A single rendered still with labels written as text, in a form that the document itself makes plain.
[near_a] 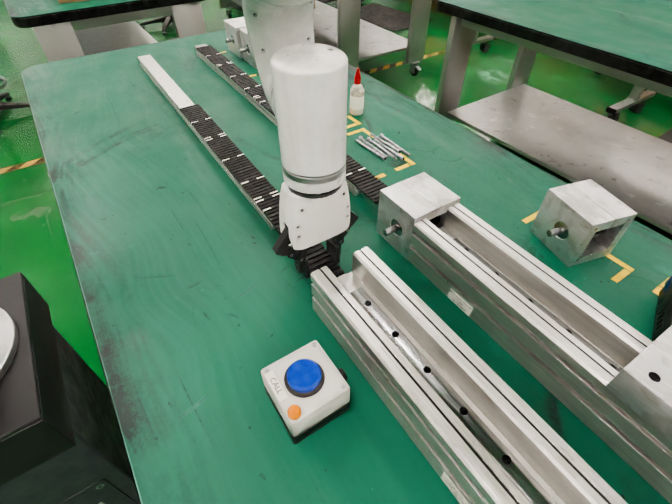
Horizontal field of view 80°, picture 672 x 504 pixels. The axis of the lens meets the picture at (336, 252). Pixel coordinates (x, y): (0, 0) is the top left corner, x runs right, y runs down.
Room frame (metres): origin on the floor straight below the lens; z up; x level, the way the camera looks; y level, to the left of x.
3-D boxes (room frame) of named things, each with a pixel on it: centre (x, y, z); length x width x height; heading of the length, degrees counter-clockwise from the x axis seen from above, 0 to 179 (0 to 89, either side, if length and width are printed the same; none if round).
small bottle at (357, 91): (1.02, -0.06, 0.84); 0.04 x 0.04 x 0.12
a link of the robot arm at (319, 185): (0.45, 0.03, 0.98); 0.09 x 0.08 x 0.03; 123
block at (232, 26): (1.49, 0.33, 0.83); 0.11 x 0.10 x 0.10; 124
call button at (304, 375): (0.22, 0.04, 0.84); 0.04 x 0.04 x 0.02
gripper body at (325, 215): (0.45, 0.03, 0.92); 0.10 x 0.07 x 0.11; 123
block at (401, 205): (0.53, -0.13, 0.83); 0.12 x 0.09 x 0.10; 123
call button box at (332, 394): (0.23, 0.03, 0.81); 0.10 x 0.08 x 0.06; 123
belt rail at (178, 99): (0.97, 0.37, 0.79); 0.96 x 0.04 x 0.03; 33
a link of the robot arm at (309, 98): (0.45, 0.03, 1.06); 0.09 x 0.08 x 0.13; 20
